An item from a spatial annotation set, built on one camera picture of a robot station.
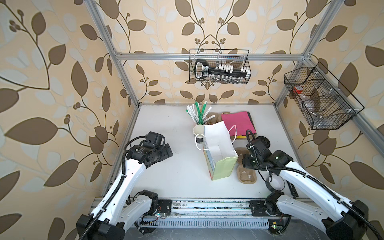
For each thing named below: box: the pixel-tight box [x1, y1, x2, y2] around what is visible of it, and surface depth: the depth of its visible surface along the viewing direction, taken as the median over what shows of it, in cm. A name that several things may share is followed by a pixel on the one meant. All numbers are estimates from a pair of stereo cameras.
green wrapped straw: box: [195, 101, 207, 125], surface depth 98 cm
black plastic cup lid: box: [256, 136, 271, 149], surface depth 88 cm
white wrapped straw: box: [185, 103, 200, 125], surface depth 95 cm
